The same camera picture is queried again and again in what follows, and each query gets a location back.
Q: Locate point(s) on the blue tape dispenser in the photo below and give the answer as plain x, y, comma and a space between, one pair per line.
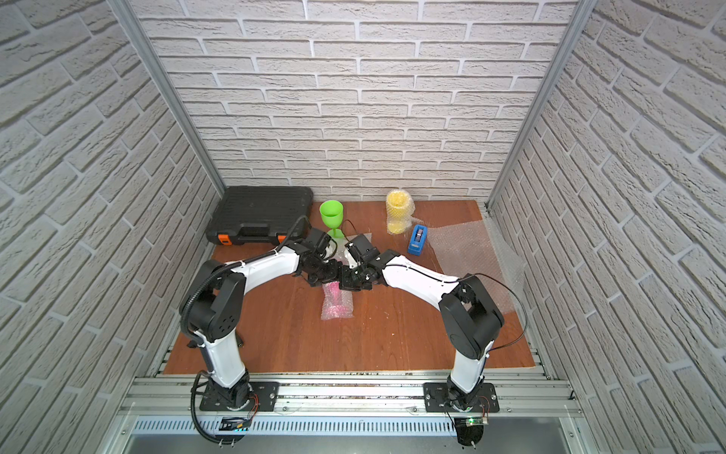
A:
418, 240

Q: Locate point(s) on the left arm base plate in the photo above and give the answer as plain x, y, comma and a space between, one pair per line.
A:
244, 397

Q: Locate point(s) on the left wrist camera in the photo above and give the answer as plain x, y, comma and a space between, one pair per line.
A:
320, 243

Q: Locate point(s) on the pink plastic wine glass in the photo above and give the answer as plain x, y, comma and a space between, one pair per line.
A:
337, 304

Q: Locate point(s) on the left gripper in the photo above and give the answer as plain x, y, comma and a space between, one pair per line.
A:
326, 270

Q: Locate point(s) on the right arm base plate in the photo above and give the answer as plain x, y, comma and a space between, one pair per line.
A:
446, 397

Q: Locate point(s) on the aluminium mounting rail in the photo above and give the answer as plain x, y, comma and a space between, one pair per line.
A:
345, 404

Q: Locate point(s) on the black plastic tool case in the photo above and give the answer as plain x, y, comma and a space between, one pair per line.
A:
248, 214

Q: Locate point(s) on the bubble wrap sheet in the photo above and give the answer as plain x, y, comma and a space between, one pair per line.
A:
479, 246
399, 213
340, 255

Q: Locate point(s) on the green plastic wine glass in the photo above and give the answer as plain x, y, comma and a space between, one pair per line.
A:
332, 215

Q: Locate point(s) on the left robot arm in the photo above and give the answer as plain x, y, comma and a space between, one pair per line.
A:
212, 307

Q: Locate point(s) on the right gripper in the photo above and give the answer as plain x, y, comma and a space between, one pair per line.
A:
344, 282

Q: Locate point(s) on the yellow plastic wine glass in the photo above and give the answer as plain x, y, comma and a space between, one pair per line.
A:
398, 211

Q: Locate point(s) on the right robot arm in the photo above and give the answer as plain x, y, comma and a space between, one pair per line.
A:
471, 318

